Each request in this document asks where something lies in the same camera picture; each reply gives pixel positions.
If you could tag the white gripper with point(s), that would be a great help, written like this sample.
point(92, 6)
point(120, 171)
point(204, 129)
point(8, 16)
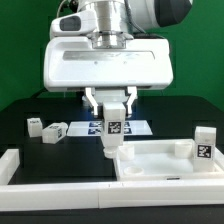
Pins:
point(94, 48)

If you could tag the white square tabletop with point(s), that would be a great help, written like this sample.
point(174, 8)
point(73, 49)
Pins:
point(154, 160)

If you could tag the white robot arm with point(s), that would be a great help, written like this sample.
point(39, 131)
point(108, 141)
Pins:
point(142, 16)

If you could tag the white marker tag sheet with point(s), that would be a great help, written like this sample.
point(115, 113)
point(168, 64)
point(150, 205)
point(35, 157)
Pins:
point(93, 128)

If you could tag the white U-shaped obstacle fence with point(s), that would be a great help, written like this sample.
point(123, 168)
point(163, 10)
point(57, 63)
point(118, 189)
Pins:
point(34, 197)

